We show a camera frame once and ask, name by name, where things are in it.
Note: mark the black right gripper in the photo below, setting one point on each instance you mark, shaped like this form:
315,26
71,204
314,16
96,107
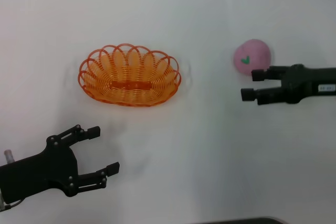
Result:
302,82

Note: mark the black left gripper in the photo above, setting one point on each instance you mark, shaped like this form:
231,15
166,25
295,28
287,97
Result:
39,174

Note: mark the pink plush peach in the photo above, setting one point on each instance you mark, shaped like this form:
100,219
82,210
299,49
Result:
252,53

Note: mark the orange plastic woven basket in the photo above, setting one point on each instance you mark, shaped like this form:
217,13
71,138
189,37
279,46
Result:
128,87

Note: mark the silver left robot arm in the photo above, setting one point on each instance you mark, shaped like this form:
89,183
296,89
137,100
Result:
1,199

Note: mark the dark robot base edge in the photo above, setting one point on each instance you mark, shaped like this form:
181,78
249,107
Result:
244,221

